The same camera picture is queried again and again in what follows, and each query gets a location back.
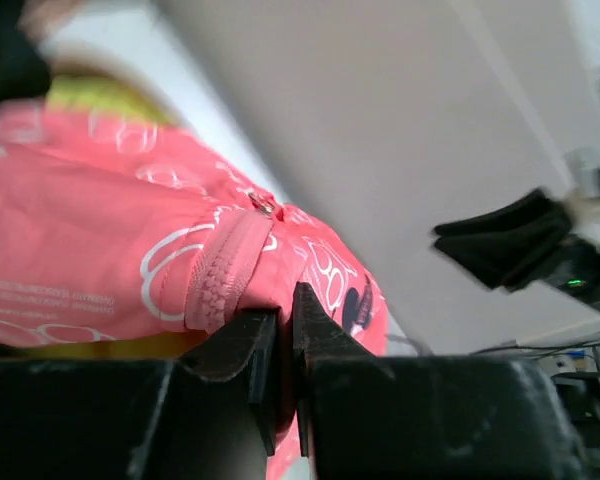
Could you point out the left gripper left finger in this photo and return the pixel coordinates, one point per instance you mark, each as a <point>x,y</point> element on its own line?
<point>209,414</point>

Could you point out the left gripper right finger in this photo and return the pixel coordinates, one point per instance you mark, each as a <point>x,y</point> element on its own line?
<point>361,416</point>

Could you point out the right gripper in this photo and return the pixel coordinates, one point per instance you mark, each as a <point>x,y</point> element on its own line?
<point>503,247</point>

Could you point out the pink tissue pack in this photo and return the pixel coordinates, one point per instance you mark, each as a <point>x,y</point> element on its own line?
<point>125,241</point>

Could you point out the lime green cloth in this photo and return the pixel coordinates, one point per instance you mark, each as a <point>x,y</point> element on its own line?
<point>103,94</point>

